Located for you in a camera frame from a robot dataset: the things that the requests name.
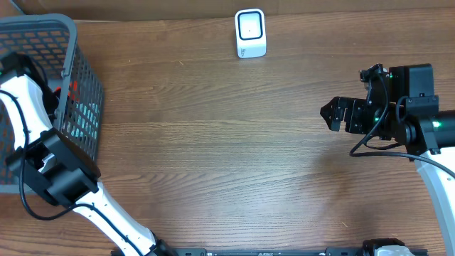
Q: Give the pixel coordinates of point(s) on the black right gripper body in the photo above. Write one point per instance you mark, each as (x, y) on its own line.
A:
(363, 119)

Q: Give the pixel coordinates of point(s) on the teal tissue packet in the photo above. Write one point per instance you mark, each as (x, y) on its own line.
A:
(85, 120)

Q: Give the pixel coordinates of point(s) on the orange spaghetti packet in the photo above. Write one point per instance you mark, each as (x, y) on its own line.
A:
(73, 92)

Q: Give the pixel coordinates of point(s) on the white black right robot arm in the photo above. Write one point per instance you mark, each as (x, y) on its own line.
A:
(400, 117)

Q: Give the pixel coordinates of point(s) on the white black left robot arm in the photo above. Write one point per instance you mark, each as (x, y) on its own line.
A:
(55, 175)

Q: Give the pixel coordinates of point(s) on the white barcode scanner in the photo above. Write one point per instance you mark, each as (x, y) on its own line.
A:
(250, 33)

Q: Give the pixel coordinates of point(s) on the grey plastic mesh basket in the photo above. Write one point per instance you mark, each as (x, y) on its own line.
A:
(51, 40)

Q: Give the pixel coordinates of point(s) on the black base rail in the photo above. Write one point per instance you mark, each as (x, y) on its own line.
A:
(330, 251)

